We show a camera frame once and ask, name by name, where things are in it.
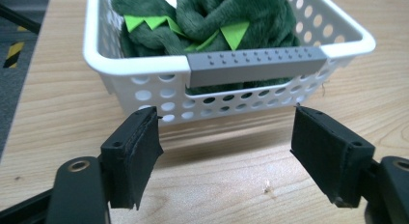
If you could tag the black and yellow floor tape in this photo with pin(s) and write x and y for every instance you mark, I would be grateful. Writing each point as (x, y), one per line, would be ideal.
(13, 54)

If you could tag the white perforated plastic basket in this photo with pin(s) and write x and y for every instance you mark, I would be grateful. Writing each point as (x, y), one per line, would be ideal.
(151, 89)

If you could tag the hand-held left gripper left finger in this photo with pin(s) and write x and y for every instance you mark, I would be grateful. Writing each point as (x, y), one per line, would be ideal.
(130, 159)

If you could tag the green plush dinosaur toy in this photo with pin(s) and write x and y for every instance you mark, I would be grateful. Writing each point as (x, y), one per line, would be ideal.
(205, 21)

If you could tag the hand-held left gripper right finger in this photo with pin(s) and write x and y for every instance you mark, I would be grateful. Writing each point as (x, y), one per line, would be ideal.
(331, 156)

